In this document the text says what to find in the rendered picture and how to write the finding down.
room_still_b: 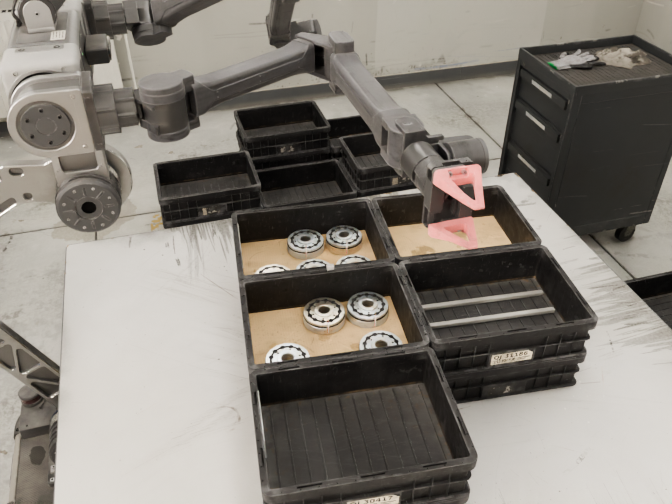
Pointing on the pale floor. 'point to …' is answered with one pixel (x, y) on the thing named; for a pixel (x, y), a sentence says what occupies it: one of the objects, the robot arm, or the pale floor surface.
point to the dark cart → (592, 134)
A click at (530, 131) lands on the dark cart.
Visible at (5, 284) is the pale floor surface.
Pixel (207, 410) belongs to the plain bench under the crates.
